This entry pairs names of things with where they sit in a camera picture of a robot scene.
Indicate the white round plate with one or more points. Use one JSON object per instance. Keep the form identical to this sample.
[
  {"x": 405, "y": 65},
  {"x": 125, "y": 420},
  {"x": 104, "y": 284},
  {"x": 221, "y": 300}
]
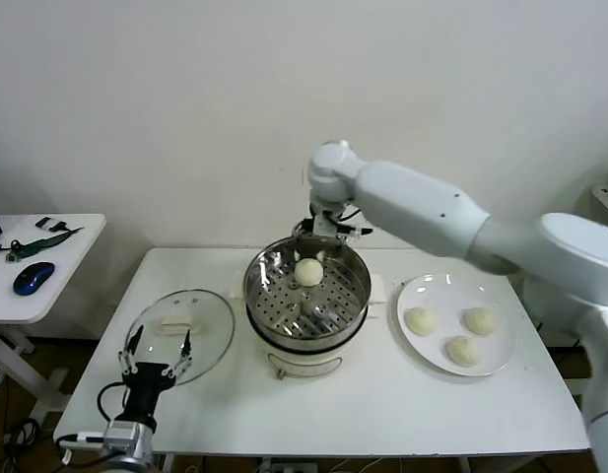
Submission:
[{"x": 417, "y": 295}]

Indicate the perforated steel steamer basket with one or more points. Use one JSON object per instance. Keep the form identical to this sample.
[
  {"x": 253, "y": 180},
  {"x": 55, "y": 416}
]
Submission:
[{"x": 264, "y": 281}]

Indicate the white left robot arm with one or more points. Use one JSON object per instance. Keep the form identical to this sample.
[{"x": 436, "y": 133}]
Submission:
[{"x": 131, "y": 443}]

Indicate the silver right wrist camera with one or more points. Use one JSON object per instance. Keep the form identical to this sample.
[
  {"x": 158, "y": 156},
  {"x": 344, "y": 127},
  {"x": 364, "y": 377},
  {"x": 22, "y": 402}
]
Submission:
[{"x": 325, "y": 224}]

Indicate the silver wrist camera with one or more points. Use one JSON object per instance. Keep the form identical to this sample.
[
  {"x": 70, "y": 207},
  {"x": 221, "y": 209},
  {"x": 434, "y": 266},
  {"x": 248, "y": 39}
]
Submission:
[
  {"x": 84, "y": 438},
  {"x": 325, "y": 224}
]

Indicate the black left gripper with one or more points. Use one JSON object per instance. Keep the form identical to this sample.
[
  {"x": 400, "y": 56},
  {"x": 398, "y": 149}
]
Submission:
[{"x": 146, "y": 389}]

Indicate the white side table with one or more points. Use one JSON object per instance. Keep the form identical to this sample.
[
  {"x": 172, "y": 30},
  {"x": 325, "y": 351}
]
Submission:
[{"x": 62, "y": 276}]

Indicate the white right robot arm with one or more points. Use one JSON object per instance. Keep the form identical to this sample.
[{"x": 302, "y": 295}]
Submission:
[{"x": 407, "y": 197}]

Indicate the white steamed baozi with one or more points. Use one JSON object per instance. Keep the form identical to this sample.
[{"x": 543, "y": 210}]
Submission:
[
  {"x": 421, "y": 322},
  {"x": 309, "y": 272},
  {"x": 480, "y": 320},
  {"x": 463, "y": 351}
]

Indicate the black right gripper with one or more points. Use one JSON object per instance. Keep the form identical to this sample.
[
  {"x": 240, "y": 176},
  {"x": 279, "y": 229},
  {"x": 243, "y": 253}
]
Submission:
[{"x": 317, "y": 246}]

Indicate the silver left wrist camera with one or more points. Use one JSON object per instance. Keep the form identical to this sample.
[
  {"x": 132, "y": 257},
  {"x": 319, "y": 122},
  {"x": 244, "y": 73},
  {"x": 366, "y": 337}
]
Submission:
[{"x": 84, "y": 438}]

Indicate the blue computer mouse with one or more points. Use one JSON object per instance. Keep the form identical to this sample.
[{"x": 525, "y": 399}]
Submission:
[{"x": 32, "y": 279}]

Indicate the black and white badge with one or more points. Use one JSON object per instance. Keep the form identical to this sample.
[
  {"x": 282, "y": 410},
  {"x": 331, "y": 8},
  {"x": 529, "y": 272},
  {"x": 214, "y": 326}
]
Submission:
[{"x": 49, "y": 224}]

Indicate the steel steamer pot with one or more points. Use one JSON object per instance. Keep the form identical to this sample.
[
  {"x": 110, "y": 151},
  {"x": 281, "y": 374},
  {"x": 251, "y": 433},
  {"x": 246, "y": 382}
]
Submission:
[{"x": 303, "y": 362}]

